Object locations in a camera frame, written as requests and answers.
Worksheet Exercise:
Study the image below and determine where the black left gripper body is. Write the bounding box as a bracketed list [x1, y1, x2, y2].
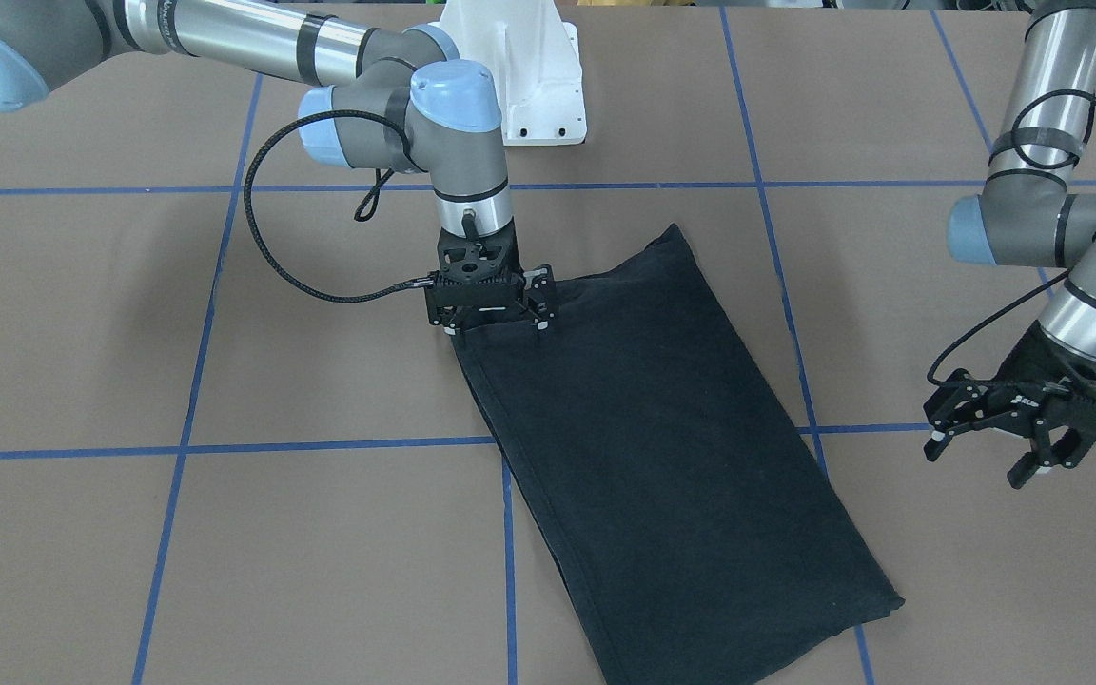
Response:
[991, 323, 1096, 442]

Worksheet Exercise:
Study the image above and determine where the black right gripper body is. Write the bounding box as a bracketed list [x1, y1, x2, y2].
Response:
[438, 222, 520, 324]

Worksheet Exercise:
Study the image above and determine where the black graphic t-shirt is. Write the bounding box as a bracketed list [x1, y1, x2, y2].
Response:
[454, 225, 904, 684]

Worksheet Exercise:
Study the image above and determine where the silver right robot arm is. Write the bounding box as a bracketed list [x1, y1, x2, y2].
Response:
[0, 1, 559, 335]

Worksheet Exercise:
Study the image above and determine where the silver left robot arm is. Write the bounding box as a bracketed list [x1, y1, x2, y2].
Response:
[923, 1, 1096, 489]

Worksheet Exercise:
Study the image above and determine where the brown table mat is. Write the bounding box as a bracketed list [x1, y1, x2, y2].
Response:
[0, 1, 1096, 684]

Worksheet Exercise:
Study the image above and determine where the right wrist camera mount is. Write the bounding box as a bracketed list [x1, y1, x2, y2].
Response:
[423, 270, 522, 330]

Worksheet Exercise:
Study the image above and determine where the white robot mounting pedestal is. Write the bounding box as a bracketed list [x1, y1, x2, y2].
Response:
[439, 1, 587, 147]

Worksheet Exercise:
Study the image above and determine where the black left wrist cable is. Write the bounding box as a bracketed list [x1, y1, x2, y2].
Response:
[925, 89, 1096, 385]

